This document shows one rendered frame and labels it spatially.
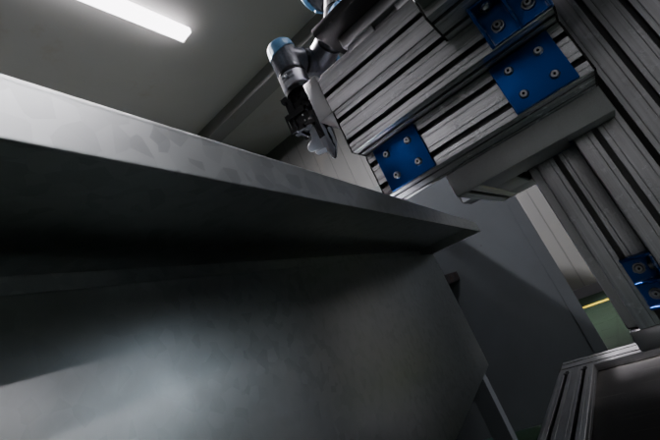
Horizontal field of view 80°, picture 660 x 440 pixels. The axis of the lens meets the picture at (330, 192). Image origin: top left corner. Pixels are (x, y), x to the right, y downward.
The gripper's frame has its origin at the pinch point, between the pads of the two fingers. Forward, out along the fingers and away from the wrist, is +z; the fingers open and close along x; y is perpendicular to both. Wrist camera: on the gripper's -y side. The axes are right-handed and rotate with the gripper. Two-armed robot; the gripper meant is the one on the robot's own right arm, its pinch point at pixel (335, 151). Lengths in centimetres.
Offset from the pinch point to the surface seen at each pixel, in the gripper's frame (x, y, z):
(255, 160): 60, -16, 25
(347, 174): -357, 124, -131
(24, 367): 68, 0, 32
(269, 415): 48, 0, 42
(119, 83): -125, 202, -228
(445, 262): -82, 6, 29
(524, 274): -82, -18, 45
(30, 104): 74, -16, 26
